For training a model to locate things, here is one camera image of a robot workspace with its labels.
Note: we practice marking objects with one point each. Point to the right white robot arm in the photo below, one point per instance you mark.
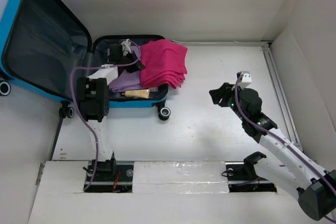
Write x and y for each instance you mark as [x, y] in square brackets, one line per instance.
[311, 185]

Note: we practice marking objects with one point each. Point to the magenta garment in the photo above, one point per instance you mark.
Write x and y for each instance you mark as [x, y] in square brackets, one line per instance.
[164, 63]

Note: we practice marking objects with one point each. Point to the beige cosmetic tube gold cap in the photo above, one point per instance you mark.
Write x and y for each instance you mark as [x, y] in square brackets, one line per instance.
[141, 93]

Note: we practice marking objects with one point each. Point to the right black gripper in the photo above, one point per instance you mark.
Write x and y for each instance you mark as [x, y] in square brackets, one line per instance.
[223, 92]

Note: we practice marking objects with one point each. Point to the purple shirt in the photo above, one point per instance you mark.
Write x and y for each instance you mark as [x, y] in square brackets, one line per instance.
[127, 81]

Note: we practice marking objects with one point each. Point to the blue hard-shell suitcase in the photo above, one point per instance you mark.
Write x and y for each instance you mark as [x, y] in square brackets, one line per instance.
[43, 45]

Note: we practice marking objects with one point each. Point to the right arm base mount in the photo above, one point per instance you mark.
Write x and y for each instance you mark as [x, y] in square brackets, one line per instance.
[241, 180]

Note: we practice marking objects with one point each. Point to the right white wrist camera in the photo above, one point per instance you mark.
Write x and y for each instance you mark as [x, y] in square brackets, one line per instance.
[244, 79]

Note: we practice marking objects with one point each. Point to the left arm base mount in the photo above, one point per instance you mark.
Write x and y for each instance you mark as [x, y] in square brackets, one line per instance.
[118, 179]

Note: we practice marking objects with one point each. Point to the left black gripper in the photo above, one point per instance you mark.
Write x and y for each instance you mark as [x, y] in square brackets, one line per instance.
[135, 67]

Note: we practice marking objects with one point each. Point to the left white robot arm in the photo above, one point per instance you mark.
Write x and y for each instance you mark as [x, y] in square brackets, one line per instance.
[92, 98]

